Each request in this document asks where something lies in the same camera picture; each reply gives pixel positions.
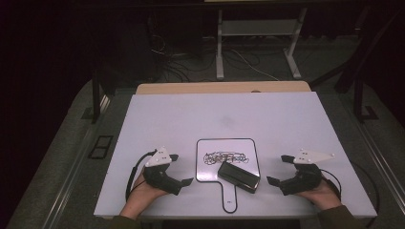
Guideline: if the black whiteboard eraser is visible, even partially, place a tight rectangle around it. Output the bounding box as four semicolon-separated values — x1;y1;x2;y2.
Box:
217;160;262;195

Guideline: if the tangle of black floor cables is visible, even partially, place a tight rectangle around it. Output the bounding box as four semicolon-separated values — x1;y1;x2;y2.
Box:
148;31;218;84

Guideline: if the white metal stand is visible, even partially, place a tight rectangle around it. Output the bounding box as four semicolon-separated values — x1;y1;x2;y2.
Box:
215;8;309;81

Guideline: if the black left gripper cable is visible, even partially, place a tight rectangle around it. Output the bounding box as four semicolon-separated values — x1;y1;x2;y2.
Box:
125;149;158;202

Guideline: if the white floor cable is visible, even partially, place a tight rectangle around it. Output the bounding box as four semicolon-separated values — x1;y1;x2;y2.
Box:
228;47;281;82

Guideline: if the wooden table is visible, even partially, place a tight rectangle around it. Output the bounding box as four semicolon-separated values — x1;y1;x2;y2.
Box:
136;80;312;95

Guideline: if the person's left hand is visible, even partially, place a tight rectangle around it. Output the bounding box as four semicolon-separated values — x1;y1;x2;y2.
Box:
126;171;169;215

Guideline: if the black metal stand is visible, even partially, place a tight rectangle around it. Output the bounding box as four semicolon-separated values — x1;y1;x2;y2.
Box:
309;6;380;124

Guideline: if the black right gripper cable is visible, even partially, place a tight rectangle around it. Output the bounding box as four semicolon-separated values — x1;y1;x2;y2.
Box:
319;168;343;202

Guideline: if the thin black cable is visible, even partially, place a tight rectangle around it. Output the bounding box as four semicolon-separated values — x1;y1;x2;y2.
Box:
350;161;381;229

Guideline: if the person's right hand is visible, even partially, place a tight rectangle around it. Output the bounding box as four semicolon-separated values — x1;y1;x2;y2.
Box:
297;180;343;212

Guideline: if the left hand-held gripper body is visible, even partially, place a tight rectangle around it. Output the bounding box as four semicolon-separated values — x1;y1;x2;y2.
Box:
142;146;183;197

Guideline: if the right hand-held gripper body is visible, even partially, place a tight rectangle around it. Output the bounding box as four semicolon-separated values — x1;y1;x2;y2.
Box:
279;147;336;197

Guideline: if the white paddle whiteboard black rim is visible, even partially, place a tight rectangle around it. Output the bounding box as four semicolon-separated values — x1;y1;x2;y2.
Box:
195;137;262;215

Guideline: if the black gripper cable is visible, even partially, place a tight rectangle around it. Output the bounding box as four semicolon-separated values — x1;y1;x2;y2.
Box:
125;149;158;202
319;168;343;202

